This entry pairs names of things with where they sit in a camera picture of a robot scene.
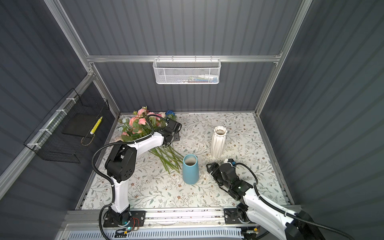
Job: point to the blue artificial rose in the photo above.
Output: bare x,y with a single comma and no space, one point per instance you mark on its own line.
171,115

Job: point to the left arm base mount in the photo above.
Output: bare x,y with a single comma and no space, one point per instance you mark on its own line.
126,219

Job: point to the items in white basket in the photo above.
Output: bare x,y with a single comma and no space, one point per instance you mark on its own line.
200,79

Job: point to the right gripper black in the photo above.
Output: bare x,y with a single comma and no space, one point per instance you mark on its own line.
215,165

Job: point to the yellow marker pen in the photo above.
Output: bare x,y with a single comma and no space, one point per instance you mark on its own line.
95,127

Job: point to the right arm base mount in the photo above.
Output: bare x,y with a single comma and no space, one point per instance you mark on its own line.
232,217

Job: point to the blue ceramic vase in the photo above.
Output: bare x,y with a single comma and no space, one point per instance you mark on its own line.
190,169

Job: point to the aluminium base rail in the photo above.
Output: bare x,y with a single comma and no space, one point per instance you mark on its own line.
161,218

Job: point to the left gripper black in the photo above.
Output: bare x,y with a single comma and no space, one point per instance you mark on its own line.
177,136

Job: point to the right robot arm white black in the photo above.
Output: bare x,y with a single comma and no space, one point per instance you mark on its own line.
281,222

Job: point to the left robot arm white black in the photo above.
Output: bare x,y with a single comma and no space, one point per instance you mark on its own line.
121,163

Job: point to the white wire mesh basket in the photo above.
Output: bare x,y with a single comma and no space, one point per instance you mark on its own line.
166,72

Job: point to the white ribbed ceramic vase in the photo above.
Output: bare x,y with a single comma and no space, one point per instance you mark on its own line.
218,141

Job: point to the black wire basket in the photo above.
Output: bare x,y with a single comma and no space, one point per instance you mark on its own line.
66,136

